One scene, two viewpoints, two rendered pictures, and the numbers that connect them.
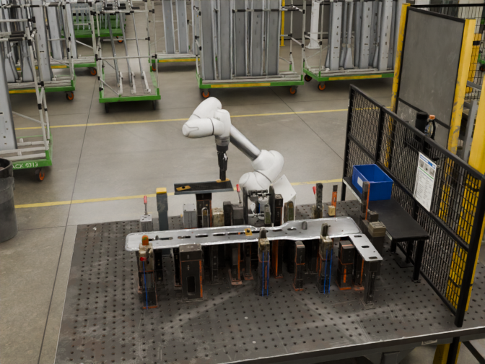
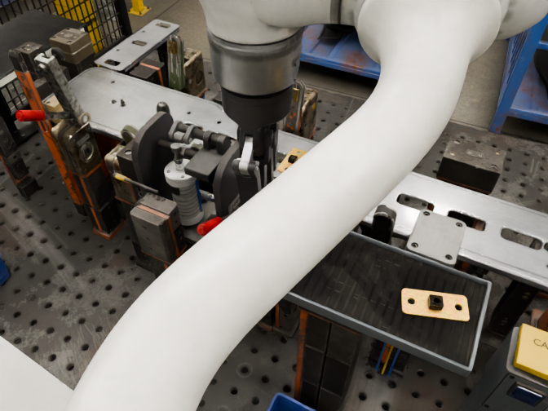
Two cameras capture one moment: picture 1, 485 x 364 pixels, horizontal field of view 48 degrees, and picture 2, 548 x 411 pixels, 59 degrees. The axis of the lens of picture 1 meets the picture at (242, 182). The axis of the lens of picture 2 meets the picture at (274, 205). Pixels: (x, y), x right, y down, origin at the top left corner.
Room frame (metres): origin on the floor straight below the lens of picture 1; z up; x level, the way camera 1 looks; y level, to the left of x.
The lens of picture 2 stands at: (3.47, 0.39, 1.71)
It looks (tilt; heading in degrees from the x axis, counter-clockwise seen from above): 47 degrees down; 216
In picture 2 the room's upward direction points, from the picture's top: straight up
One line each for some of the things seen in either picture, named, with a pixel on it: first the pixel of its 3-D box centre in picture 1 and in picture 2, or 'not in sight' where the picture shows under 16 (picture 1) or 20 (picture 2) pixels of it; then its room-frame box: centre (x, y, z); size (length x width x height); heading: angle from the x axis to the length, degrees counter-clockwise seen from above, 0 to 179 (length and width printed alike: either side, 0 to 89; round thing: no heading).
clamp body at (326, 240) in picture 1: (324, 263); (194, 109); (2.67, -0.47, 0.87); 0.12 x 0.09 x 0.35; 9
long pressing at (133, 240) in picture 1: (245, 233); (302, 164); (2.80, -0.01, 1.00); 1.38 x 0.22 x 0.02; 99
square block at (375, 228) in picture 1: (374, 250); (87, 90); (2.80, -0.78, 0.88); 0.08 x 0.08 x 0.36; 9
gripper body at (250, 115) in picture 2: (222, 151); (257, 112); (3.13, 0.12, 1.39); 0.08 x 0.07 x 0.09; 22
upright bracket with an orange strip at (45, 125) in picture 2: (332, 220); (54, 145); (3.05, -0.57, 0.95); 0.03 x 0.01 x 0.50; 99
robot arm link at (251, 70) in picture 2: (221, 139); (255, 51); (3.13, 0.12, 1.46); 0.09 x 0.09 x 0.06
